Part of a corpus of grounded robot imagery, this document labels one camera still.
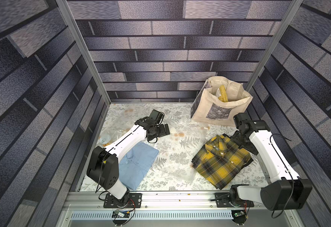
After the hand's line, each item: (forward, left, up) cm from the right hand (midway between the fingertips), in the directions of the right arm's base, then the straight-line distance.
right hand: (242, 143), depth 76 cm
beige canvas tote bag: (+22, +10, +10) cm, 27 cm away
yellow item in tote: (+33, +4, +4) cm, 33 cm away
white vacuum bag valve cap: (+19, +39, -16) cm, 46 cm away
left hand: (+9, +44, -3) cm, 45 cm away
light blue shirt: (-9, +62, -14) cm, 64 cm away
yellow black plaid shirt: (-5, +10, -12) cm, 17 cm away
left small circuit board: (-32, +65, -18) cm, 75 cm away
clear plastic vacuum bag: (+2, +36, -17) cm, 40 cm away
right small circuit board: (-31, +4, -21) cm, 38 cm away
